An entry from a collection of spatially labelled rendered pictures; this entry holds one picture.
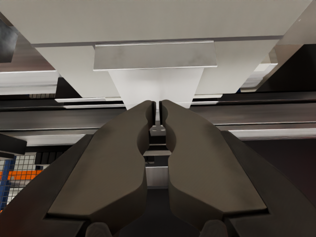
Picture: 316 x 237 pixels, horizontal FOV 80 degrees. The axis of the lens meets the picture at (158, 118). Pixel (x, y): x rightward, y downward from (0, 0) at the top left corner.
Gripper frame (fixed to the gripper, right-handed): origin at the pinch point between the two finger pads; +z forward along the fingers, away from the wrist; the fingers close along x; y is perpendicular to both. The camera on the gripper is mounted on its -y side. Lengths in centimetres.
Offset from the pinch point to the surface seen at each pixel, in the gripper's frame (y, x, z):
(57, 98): 4.0, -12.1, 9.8
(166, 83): 1.5, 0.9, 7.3
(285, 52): 38, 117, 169
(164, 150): 21.3, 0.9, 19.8
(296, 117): 19.4, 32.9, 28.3
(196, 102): 5.8, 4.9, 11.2
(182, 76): 0.6, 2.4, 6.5
